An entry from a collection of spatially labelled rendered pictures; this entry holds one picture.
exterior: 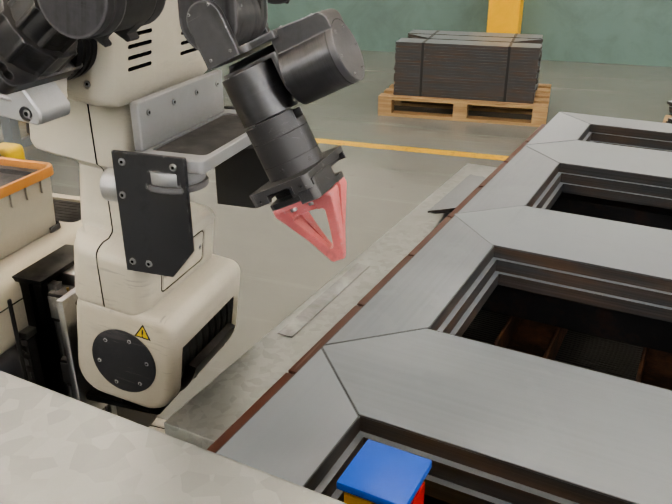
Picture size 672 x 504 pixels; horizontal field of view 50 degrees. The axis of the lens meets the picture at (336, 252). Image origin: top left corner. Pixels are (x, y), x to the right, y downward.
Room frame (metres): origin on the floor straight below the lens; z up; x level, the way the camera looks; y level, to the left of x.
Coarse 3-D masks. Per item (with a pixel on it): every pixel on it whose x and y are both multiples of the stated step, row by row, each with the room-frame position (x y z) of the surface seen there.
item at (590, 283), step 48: (624, 144) 1.59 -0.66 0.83; (576, 192) 1.31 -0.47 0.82; (624, 192) 1.27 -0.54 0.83; (480, 288) 0.87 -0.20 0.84; (528, 288) 0.91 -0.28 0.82; (576, 288) 0.88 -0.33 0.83; (624, 288) 0.86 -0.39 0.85; (384, 432) 0.54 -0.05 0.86; (336, 480) 0.50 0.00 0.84; (432, 480) 0.51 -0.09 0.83; (480, 480) 0.49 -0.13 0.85; (528, 480) 0.48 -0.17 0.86
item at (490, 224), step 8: (504, 208) 1.10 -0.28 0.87; (512, 208) 1.10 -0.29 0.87; (520, 208) 1.10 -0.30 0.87; (480, 216) 1.06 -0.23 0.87; (488, 216) 1.06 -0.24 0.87; (496, 216) 1.06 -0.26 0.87; (504, 216) 1.06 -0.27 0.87; (512, 216) 1.06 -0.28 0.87; (472, 224) 1.03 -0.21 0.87; (480, 224) 1.03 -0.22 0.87; (488, 224) 1.03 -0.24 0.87; (496, 224) 1.03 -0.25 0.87; (504, 224) 1.03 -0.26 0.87; (480, 232) 0.99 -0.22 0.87; (488, 232) 0.99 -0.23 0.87; (496, 232) 0.99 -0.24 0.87; (488, 240) 0.97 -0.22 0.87
